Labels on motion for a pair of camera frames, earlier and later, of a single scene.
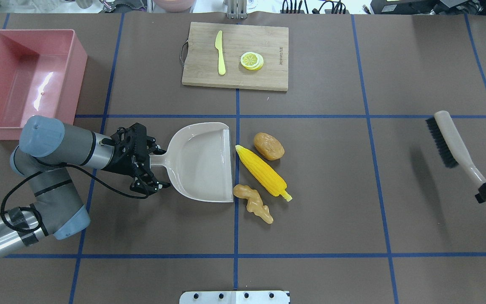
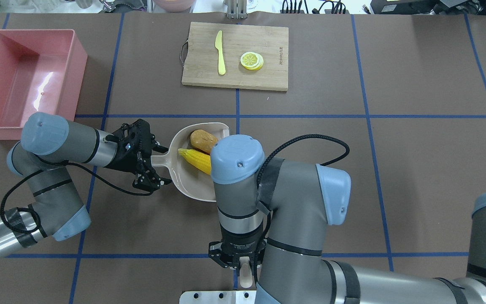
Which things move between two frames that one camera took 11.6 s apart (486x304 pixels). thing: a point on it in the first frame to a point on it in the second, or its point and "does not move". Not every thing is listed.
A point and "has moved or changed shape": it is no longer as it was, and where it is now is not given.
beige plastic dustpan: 199,159 does not move
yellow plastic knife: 222,68 does not move
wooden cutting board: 237,55 does not move
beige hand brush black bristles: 454,152 to 246,277
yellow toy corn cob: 266,177 has moved or changed shape
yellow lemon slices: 252,61 does not move
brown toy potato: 269,146 to 201,139
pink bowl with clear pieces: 174,6 does not move
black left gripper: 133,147 does not move
